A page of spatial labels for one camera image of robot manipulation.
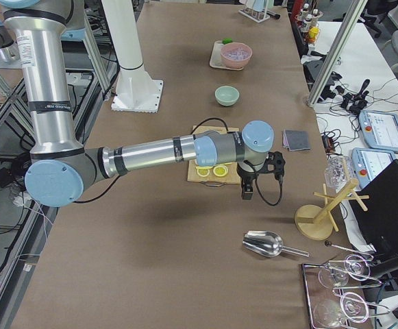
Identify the metal ice scoop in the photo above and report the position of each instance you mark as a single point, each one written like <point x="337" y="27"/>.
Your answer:
<point x="269" y="244"/>

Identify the mint green bowl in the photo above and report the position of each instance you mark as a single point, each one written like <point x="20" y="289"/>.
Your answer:
<point x="226" y="95"/>

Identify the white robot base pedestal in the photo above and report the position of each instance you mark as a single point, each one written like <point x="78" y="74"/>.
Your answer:
<point x="135" y="90"/>

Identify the beige rabbit tray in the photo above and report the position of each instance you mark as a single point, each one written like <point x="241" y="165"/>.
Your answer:
<point x="215" y="58"/>

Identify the lower wine glass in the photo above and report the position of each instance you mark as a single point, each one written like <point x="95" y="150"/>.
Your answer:
<point x="348" y="309"/>

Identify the teach pendant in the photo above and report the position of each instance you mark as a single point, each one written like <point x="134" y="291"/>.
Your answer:
<point x="379" y="129"/>
<point x="368" y="163"/>

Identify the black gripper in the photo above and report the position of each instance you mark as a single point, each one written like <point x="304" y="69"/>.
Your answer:
<point x="246" y="174"/>

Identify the stacked lemon slices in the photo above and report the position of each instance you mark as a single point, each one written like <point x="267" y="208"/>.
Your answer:
<point x="220" y="171"/>

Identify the grey folded cloth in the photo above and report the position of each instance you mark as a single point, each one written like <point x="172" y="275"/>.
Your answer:
<point x="295" y="140"/>

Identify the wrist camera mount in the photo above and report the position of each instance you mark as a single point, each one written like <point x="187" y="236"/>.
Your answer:
<point x="274" y="164"/>

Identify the upper teach pendant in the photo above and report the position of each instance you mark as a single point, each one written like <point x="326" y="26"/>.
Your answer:
<point x="379" y="129"/>

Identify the lower teach pendant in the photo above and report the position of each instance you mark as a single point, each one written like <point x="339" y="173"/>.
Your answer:
<point x="368" y="163"/>

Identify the wine glass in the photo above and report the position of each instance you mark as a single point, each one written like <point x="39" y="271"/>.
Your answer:
<point x="336" y="273"/>
<point x="348" y="309"/>

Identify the upper wine glass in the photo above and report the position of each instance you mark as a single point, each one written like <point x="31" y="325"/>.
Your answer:
<point x="336" y="273"/>

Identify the green lime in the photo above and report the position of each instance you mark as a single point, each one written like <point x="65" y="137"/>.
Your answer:
<point x="227" y="41"/>

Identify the wooden mug tree stand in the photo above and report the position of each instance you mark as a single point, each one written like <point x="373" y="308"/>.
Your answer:
<point x="318" y="223"/>

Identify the bamboo cutting board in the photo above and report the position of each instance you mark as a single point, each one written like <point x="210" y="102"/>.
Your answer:
<point x="231" y="178"/>

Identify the single lemon slice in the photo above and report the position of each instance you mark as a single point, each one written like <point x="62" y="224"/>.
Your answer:
<point x="203" y="172"/>

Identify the wire glass rack tray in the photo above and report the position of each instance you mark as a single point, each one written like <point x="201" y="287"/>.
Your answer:
<point x="316" y="292"/>

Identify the black monitor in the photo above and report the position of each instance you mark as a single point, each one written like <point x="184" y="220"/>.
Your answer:
<point x="379" y="224"/>

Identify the pink bowl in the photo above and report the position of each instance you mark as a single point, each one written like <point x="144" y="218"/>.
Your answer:
<point x="232" y="63"/>

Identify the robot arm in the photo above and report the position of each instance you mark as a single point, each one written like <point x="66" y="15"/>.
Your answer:
<point x="62" y="169"/>

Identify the aluminium frame post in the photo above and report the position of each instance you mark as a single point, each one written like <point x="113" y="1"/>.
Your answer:
<point x="355" y="9"/>

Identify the clear crystal glass bowl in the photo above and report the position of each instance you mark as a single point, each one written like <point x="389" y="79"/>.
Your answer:
<point x="338" y="171"/>

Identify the clear ice cubes pile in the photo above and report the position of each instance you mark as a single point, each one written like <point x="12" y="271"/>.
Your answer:
<point x="238" y="54"/>

